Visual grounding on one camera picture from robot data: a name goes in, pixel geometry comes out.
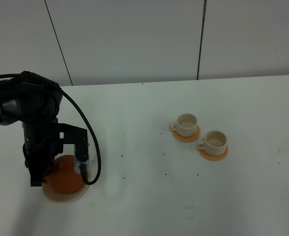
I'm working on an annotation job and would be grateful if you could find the brown clay teapot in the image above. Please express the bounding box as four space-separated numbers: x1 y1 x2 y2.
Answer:
43 155 85 194

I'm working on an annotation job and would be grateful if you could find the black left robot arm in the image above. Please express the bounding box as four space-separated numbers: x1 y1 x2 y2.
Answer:
0 71 89 186

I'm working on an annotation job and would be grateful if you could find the beige round teapot coaster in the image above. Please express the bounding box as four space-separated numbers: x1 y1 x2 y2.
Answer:
42 183 88 203

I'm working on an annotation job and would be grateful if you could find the orange saucer near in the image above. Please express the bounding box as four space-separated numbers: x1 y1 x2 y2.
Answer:
199 146 229 161

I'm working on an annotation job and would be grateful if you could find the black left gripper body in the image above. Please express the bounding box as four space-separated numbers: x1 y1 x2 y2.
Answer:
23 119 88 167

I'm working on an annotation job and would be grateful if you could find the black braided camera cable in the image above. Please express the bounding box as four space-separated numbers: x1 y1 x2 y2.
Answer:
0 71 102 185

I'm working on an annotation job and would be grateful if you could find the orange saucer far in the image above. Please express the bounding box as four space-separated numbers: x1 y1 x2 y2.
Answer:
172 125 201 143

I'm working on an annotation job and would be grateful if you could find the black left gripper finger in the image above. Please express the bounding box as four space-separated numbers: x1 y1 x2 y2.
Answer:
27 160 54 187

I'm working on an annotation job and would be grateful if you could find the white teacup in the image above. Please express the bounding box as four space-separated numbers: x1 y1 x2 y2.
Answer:
196 131 227 156
168 113 198 138

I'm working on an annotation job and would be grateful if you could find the white teacup far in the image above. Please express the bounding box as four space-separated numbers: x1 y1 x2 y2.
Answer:
168 113 198 138

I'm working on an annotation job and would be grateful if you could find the orange saucer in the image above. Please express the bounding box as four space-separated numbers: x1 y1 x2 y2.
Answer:
199 146 229 161
172 125 201 143

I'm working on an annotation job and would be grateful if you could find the white teacup near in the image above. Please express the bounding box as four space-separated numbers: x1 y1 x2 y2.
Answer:
196 131 227 156

